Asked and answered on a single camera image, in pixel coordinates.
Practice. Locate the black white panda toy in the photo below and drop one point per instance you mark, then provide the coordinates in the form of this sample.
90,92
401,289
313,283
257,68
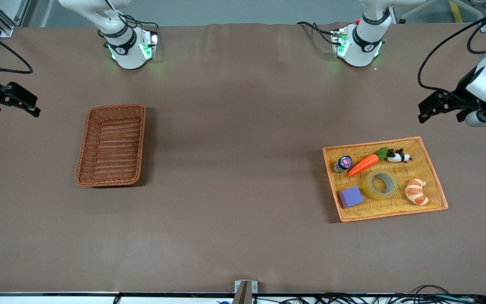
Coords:
397,157

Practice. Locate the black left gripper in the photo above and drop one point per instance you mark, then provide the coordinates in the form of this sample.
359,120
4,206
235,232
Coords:
462,93

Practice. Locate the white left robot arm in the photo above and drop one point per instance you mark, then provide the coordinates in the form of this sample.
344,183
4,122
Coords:
361,50

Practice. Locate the clear yellowish tape roll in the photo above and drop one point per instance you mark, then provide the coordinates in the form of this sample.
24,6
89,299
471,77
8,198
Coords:
367,188

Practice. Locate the toy croissant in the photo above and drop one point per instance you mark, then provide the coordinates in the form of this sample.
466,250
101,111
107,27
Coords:
416,192

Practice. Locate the brown deep wicker basket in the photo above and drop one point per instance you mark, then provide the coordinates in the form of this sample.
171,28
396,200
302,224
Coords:
112,147

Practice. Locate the small bottle blue lid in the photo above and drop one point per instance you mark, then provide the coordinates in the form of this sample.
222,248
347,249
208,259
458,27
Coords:
344,163

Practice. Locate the orange toy carrot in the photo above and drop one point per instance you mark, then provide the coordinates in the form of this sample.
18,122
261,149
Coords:
363,164

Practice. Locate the purple foam block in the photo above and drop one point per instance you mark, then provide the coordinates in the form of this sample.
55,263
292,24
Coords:
350,196

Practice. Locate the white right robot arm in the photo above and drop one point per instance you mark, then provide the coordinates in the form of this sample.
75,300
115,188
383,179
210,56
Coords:
129,55

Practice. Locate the grey metal camera bracket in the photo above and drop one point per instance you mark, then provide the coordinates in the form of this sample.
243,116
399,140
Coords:
245,291

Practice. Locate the yellow flat wicker basket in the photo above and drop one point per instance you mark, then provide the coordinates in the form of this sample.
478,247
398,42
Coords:
430,173

